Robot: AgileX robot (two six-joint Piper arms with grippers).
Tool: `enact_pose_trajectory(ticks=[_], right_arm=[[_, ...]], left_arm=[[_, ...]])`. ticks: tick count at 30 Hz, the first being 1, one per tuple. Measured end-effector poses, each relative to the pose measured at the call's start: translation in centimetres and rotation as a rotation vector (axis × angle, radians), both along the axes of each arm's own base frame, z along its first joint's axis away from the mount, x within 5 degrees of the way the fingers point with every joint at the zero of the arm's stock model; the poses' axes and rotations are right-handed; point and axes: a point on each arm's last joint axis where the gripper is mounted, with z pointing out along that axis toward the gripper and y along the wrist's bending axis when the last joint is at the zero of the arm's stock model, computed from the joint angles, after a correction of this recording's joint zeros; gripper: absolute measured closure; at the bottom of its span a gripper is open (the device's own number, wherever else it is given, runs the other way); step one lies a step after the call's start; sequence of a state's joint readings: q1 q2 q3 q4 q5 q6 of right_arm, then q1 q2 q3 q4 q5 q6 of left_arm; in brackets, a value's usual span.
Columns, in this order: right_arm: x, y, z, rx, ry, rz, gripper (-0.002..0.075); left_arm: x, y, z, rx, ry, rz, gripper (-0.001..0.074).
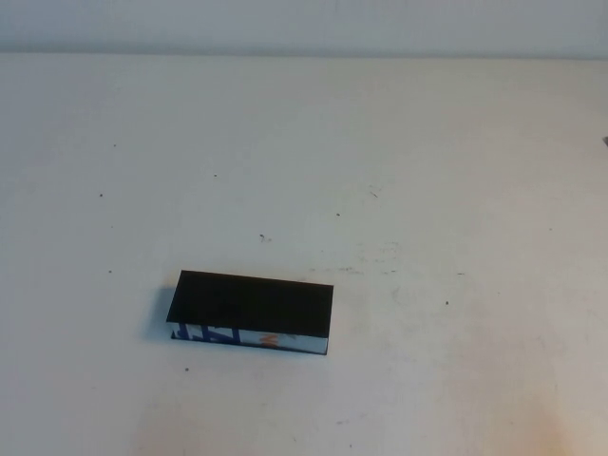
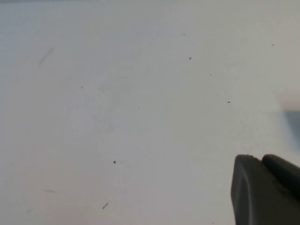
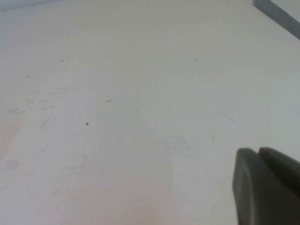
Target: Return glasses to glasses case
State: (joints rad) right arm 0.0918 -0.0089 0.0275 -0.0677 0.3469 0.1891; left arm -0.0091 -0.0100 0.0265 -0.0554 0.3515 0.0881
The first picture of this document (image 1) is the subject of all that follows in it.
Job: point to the black glasses case printed front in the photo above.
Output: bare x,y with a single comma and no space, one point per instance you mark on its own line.
252,299

